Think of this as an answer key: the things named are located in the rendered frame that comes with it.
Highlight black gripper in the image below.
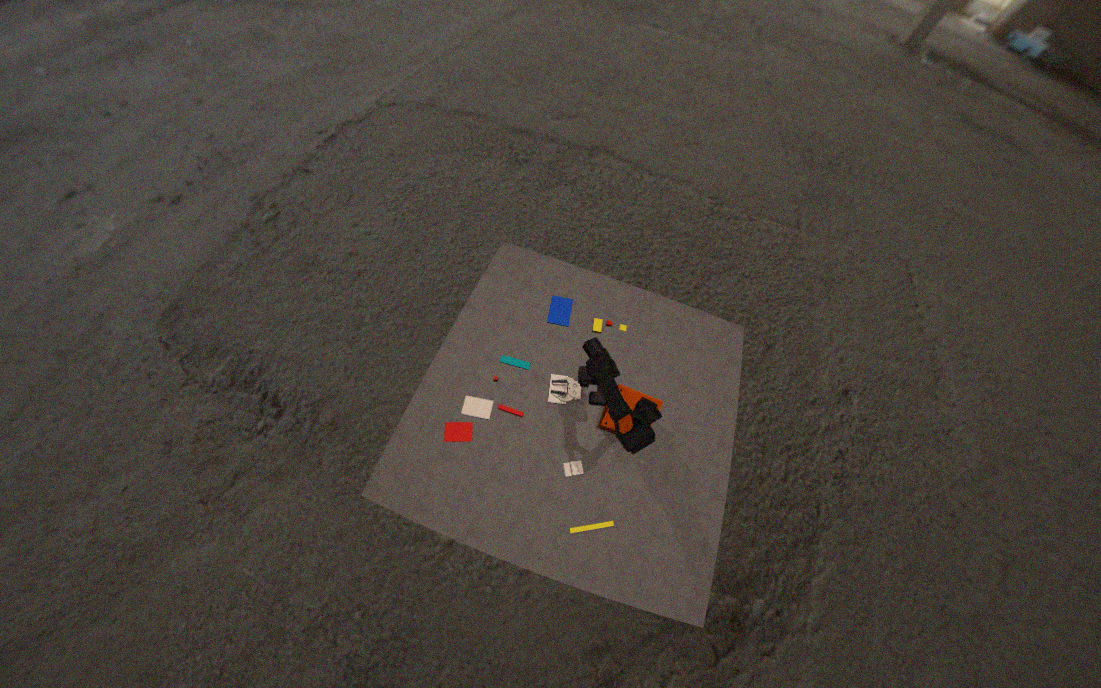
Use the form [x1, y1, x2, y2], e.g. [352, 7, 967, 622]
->
[589, 381, 606, 406]

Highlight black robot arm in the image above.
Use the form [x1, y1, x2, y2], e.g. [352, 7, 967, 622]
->
[578, 337, 663, 455]

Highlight teal flat bar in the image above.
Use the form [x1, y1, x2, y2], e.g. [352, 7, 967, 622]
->
[499, 354, 531, 370]

